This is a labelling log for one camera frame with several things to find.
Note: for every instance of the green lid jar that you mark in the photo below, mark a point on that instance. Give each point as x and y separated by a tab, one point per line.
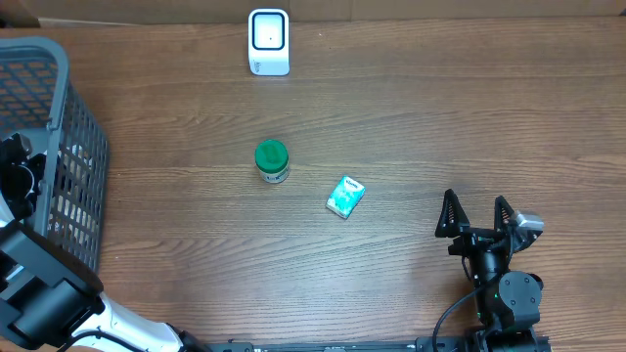
272	160

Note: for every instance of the grey plastic shopping basket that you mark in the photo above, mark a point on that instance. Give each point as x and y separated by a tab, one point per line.
39	102

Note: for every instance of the white barcode scanner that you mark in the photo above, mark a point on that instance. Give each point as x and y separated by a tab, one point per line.
268	42

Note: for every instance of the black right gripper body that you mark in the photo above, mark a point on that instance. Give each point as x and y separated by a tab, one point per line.
470	240

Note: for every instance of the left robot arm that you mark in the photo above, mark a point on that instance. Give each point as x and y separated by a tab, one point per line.
49	297

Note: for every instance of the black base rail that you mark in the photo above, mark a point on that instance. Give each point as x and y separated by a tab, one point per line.
421	344

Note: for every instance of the small teal Kleenex pack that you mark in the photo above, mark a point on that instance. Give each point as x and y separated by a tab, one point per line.
345	196

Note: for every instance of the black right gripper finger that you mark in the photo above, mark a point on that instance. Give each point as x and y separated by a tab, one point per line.
503	214
453	219

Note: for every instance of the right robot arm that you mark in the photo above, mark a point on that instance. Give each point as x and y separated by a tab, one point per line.
507	301

